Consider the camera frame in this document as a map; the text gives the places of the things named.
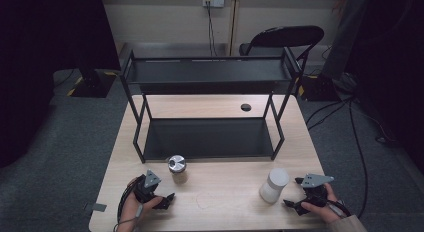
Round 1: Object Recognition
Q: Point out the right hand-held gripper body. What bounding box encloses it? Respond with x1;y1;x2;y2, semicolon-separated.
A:
299;173;335;208

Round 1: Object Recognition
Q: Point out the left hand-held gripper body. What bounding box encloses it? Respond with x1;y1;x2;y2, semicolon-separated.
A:
133;169;164;205

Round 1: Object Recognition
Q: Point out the white jar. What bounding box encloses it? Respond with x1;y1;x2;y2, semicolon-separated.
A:
259;167;291;205

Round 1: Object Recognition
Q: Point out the glass jar with silver lid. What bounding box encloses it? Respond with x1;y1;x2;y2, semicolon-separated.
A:
167;154;189;185

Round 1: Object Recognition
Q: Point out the black metal shelf rack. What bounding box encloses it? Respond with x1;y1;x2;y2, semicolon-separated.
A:
119;46;304;164

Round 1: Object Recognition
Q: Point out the person's right hand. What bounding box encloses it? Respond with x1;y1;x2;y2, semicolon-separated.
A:
309;183;345;225

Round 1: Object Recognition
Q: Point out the person's left hand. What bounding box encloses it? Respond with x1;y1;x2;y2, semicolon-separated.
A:
118;177;164;232

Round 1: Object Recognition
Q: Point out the black folding chair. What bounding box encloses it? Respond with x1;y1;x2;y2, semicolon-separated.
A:
238;25;325;73

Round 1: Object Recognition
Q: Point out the grey upright panel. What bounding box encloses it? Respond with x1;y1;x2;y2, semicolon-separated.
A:
320;0;368;82

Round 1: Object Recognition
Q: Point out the dark curtain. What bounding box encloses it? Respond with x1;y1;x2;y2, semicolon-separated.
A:
0;0;122;169
344;0;424;176

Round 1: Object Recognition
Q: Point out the right hand-held gripper cable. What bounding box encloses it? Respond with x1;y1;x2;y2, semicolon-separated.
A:
324;199;352;218

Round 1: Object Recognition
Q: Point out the hand-held gripper cable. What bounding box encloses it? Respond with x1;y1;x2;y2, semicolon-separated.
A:
324;199;352;218
113;183;145;232

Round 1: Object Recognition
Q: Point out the left hand-held gripper cable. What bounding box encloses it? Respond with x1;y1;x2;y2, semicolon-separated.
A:
113;183;145;232

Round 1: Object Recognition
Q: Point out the long black floor cable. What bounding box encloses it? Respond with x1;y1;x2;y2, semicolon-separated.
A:
347;99;370;220

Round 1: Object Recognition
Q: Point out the black cable from wall socket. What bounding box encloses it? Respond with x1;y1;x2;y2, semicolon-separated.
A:
206;1;219;58

